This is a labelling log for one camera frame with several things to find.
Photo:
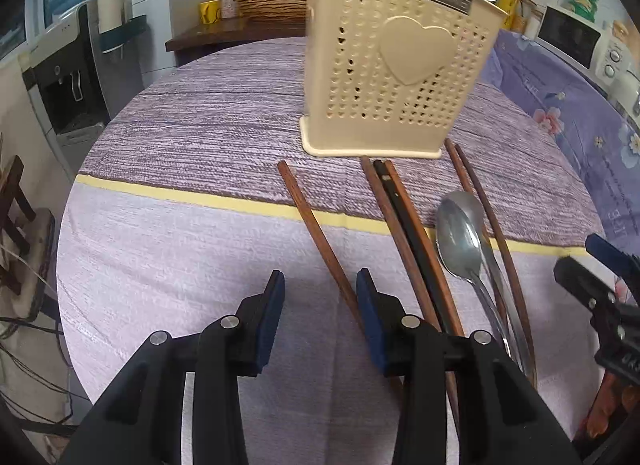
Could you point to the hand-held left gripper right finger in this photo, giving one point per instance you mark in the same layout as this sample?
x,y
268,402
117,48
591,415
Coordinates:
x,y
372,325

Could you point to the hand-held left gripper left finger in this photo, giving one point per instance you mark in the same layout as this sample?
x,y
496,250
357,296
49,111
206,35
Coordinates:
x,y
270,325

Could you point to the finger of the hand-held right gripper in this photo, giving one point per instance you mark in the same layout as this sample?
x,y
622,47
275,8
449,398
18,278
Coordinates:
x,y
607,251
580,277

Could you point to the brown wooden chopstick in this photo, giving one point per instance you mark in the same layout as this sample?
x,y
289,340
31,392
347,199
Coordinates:
x,y
310,220
426,240
505,250
400,240
457,165

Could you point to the slim metal spoon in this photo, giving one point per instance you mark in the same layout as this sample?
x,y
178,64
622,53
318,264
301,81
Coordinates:
x,y
494,267

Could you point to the black chopstick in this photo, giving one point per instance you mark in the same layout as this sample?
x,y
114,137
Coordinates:
x,y
413,240

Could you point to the large metal spoon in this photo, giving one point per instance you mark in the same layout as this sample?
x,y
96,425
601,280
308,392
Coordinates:
x,y
457,240

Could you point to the cream perforated utensil holder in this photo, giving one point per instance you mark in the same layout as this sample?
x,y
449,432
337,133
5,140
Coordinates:
x,y
400,110

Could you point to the person's right hand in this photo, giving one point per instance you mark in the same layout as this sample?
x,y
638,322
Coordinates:
x,y
607,405

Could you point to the purple floral cloth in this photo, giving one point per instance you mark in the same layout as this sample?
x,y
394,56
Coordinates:
x,y
565,110

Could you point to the white microwave oven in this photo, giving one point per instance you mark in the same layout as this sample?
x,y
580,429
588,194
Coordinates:
x,y
570,35

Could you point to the wooden stool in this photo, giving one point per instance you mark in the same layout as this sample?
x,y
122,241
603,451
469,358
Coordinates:
x,y
15,195

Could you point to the dark wooden counter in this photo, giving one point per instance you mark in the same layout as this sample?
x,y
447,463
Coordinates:
x,y
210,37

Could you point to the yellow mug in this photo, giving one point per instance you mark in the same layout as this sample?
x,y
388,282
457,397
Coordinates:
x,y
210,12

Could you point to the wicker basket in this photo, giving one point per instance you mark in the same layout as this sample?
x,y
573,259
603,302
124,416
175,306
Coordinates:
x,y
272,2

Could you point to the pink bottle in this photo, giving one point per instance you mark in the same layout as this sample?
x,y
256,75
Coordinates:
x,y
229,5

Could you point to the water dispenser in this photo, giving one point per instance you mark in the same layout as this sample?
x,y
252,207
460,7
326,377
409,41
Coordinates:
x,y
55,60

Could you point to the cream paper roll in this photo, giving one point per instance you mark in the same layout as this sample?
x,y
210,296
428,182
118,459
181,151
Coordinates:
x,y
112,2

